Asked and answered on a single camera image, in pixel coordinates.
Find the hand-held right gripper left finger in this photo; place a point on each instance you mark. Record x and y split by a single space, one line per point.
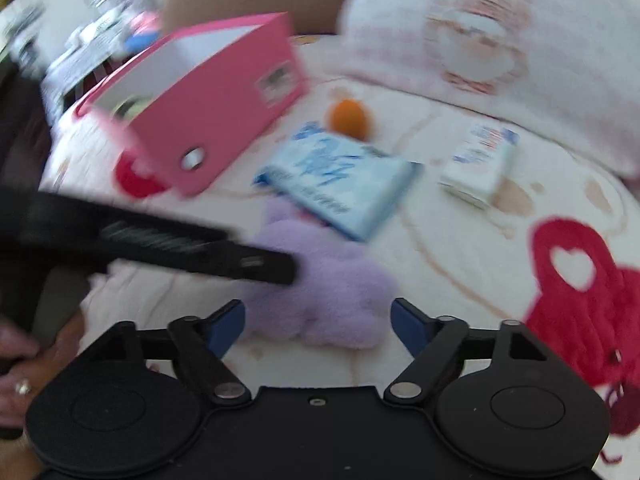
227 329

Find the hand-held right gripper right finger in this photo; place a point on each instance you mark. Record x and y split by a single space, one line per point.
407 327

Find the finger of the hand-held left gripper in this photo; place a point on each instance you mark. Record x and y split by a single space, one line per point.
200 252

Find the purple plush flower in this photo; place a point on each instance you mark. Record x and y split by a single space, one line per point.
330 285

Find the pink cardboard box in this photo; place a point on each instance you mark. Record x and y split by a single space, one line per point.
210 110

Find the green yarn ball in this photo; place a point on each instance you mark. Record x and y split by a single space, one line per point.
129 108

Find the blue wet wipes packet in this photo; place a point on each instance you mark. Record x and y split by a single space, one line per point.
340 180

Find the small white cotton swab box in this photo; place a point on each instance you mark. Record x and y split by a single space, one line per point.
480 170

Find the orange makeup sponge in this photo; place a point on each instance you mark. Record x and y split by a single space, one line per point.
347 119

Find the person's left hand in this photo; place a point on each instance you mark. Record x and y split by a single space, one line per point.
20 400

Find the table with patterned cloth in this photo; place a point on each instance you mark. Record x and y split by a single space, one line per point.
75 67

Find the grey plush toy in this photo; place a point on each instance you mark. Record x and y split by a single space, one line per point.
142 32

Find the pink checked pillow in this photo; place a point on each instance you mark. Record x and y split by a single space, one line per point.
500 35

